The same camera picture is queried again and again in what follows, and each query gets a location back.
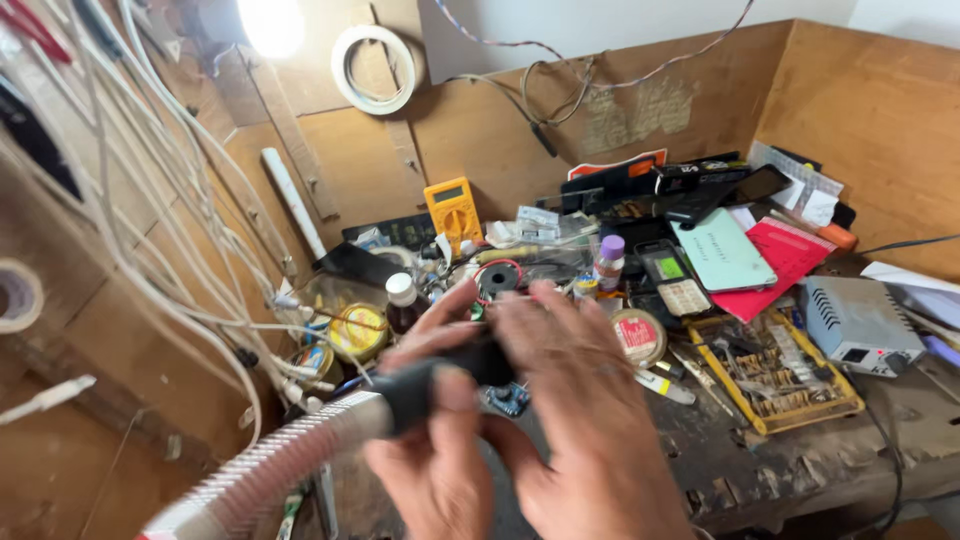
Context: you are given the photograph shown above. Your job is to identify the glowing lamp bulb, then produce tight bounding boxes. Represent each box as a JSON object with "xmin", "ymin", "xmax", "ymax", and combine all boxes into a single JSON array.
[{"xmin": 236, "ymin": 0, "xmax": 307, "ymax": 60}]

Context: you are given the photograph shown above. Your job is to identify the round tin with red label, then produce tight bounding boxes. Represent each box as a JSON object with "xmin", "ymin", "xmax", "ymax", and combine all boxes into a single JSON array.
[{"xmin": 609, "ymin": 308, "xmax": 669, "ymax": 369}]

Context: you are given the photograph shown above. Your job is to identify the yellow multimeter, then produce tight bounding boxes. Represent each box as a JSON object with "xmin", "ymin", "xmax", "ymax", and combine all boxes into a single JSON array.
[{"xmin": 423, "ymin": 177, "xmax": 485, "ymax": 257}]

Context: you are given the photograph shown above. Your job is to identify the grey tape roll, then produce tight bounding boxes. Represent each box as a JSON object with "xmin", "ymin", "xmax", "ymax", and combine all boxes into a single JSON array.
[{"xmin": 0, "ymin": 258, "xmax": 45, "ymax": 336}]

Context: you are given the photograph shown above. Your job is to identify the twisted thin wire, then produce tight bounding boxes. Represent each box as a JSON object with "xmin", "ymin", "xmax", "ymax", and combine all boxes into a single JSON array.
[{"xmin": 433, "ymin": 0, "xmax": 756, "ymax": 93}]

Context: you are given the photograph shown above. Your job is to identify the white cable plug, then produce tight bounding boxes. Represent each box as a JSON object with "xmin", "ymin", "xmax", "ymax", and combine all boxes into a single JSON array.
[{"xmin": 0, "ymin": 374, "xmax": 98, "ymax": 427}]

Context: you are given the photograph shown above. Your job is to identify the clear plastic bags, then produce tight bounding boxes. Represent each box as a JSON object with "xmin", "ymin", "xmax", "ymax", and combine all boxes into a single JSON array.
[{"xmin": 486, "ymin": 205, "xmax": 601, "ymax": 265}]

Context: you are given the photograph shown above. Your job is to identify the orange plastic piece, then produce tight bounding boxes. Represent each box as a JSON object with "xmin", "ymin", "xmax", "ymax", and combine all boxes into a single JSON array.
[{"xmin": 816, "ymin": 222, "xmax": 859, "ymax": 254}]

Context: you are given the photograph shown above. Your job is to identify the grey power supply box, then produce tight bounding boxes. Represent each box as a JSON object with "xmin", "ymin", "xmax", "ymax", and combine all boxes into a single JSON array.
[{"xmin": 797, "ymin": 276, "xmax": 928, "ymax": 378}]

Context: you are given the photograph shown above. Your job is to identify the black keypad phone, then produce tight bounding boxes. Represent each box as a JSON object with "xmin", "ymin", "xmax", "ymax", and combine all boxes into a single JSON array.
[{"xmin": 633, "ymin": 239, "xmax": 714, "ymax": 318}]

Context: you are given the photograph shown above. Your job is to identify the person's right hand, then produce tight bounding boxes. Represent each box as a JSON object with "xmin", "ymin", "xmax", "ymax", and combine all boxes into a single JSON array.
[{"xmin": 478, "ymin": 281, "xmax": 699, "ymax": 540}]

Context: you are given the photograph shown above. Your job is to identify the red tool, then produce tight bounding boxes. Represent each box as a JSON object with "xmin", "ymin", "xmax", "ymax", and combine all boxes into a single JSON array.
[{"xmin": 0, "ymin": 0, "xmax": 74, "ymax": 66}]

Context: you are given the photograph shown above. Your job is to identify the mint green phone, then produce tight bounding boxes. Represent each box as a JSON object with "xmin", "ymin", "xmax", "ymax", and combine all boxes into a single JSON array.
[{"xmin": 669, "ymin": 207, "xmax": 780, "ymax": 294}]

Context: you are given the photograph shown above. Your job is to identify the black circuit panel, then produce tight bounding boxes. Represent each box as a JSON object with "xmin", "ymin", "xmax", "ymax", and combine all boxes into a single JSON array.
[{"xmin": 342, "ymin": 213, "xmax": 438, "ymax": 249}]

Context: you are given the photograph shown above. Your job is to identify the heap of black phones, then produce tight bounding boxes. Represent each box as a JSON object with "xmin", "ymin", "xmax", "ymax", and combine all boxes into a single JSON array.
[{"xmin": 535, "ymin": 152, "xmax": 794, "ymax": 230}]

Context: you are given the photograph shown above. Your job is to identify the person's left hand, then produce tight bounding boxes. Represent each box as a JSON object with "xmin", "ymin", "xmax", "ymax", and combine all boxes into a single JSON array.
[{"xmin": 363, "ymin": 281, "xmax": 520, "ymax": 540}]

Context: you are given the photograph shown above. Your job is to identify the blue circuit board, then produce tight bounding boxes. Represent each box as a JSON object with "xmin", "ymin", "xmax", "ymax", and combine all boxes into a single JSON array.
[{"xmin": 483, "ymin": 382, "xmax": 532, "ymax": 419}]

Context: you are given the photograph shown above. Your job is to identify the black power cable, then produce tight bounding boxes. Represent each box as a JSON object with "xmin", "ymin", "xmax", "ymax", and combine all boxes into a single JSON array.
[{"xmin": 855, "ymin": 234, "xmax": 960, "ymax": 258}]

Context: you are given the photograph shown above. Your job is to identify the white paper packets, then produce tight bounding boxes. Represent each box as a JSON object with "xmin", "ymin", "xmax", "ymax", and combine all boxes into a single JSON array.
[{"xmin": 747, "ymin": 140, "xmax": 846, "ymax": 228}]

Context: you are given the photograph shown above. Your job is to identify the black probe cable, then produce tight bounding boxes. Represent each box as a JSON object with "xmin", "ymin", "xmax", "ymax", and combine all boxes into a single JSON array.
[{"xmin": 450, "ymin": 58, "xmax": 603, "ymax": 159}]

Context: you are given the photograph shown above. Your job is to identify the red notebook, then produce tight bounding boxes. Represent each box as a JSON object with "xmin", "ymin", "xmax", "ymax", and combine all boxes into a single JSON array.
[{"xmin": 709, "ymin": 217, "xmax": 838, "ymax": 324}]

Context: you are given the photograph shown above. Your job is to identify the metal tweezers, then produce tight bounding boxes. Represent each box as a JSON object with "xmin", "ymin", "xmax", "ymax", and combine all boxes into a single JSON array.
[{"xmin": 669, "ymin": 345, "xmax": 741, "ymax": 423}]

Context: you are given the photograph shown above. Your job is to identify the white paper sheet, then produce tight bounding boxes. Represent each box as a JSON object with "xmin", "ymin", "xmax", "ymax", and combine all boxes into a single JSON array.
[{"xmin": 859, "ymin": 260, "xmax": 960, "ymax": 332}]

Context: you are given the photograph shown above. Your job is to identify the purple pen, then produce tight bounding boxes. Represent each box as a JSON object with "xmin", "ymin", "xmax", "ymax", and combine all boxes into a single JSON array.
[{"xmin": 921, "ymin": 334, "xmax": 960, "ymax": 369}]

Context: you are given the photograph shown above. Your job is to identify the small blue yellow tin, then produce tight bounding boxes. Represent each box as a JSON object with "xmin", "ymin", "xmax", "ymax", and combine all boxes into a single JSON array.
[{"xmin": 294, "ymin": 343, "xmax": 337, "ymax": 385}]

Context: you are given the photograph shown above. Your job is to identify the black round speaker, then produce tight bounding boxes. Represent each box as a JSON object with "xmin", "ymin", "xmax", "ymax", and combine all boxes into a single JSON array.
[{"xmin": 473, "ymin": 258, "xmax": 525, "ymax": 306}]

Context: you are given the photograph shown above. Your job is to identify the yellow solder paste tin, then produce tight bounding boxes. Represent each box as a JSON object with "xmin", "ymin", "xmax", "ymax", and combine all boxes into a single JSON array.
[{"xmin": 327, "ymin": 303, "xmax": 390, "ymax": 364}]

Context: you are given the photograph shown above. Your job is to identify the black hanging tool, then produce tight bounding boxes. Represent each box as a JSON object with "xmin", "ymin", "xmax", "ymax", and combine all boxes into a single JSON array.
[{"xmin": 0, "ymin": 81, "xmax": 84, "ymax": 202}]

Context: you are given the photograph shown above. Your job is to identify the bottle with purple cap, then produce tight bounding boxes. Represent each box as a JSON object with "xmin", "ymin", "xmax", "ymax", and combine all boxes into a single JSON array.
[{"xmin": 593, "ymin": 234, "xmax": 627, "ymax": 294}]

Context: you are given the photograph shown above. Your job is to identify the white tape roll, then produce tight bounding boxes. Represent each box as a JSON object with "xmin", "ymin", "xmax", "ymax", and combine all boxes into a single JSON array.
[{"xmin": 330, "ymin": 24, "xmax": 419, "ymax": 117}]

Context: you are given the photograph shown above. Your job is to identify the green white tube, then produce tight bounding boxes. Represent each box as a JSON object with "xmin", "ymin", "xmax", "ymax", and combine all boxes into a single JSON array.
[{"xmin": 274, "ymin": 486, "xmax": 306, "ymax": 540}]

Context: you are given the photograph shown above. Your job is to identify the brown bottle with white cap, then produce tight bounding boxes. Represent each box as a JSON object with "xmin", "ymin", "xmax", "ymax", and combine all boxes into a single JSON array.
[{"xmin": 384, "ymin": 272, "xmax": 431, "ymax": 336}]

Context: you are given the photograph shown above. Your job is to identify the orange white card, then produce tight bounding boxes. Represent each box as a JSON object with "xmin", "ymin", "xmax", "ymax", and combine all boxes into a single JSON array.
[{"xmin": 567, "ymin": 148, "xmax": 669, "ymax": 182}]

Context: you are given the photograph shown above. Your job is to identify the bundle of white cables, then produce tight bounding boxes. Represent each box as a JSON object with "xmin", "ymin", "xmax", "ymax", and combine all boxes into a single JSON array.
[{"xmin": 0, "ymin": 0, "xmax": 376, "ymax": 451}]

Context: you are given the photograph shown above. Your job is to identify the yellow screwdriver bit tray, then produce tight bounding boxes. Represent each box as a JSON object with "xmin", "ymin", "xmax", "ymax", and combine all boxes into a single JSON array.
[{"xmin": 686, "ymin": 307, "xmax": 867, "ymax": 437}]

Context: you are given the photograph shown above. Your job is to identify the white yellow marker tube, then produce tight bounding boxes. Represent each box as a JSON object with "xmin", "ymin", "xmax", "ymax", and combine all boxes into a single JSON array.
[{"xmin": 633, "ymin": 367, "xmax": 698, "ymax": 407}]

